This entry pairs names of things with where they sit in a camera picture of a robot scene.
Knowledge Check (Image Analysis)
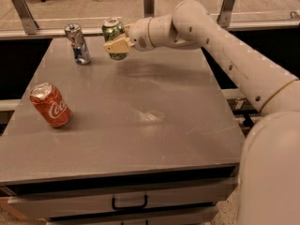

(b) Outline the green soda can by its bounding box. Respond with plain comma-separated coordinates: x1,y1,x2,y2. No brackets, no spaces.
102,18,127,60

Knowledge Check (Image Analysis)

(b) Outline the grey drawer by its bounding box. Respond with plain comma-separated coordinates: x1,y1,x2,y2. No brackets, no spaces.
46,206,218,225
8,177,237,218

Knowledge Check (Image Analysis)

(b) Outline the metal railing bracket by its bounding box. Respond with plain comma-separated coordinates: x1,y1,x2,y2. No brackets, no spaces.
217,0,235,27
11,0,39,35
143,0,155,17

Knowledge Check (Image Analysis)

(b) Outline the black metal stand leg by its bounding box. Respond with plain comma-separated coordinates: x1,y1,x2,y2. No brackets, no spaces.
243,113,254,128

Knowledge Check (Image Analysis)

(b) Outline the lower grey drawer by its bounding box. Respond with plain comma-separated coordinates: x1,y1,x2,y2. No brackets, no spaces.
46,206,218,225

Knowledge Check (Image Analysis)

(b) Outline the red coca-cola can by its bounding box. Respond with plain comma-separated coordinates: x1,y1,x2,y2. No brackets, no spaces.
29,82,72,128

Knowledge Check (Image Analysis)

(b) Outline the middle metal railing bracket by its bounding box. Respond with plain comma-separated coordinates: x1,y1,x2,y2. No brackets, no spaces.
143,0,155,17

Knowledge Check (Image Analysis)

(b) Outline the black upper drawer handle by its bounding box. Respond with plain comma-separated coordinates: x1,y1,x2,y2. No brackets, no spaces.
111,195,148,211

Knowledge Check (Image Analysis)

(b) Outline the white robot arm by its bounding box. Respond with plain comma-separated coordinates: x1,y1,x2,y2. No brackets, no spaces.
104,0,300,225

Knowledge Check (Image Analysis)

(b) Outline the right metal railing bracket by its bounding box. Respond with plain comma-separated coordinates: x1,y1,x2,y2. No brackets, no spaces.
217,0,235,27

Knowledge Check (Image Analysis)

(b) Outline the left metal railing bracket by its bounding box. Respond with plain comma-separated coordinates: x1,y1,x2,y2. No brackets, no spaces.
11,0,39,35

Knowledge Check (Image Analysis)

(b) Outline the upper grey drawer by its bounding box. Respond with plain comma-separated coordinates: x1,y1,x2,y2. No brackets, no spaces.
8,177,237,218

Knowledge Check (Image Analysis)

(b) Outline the silver blue redbull can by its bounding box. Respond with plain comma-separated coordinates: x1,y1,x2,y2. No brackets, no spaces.
65,22,91,65

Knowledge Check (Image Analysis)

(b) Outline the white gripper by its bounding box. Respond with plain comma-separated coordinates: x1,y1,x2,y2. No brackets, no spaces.
103,17,155,53

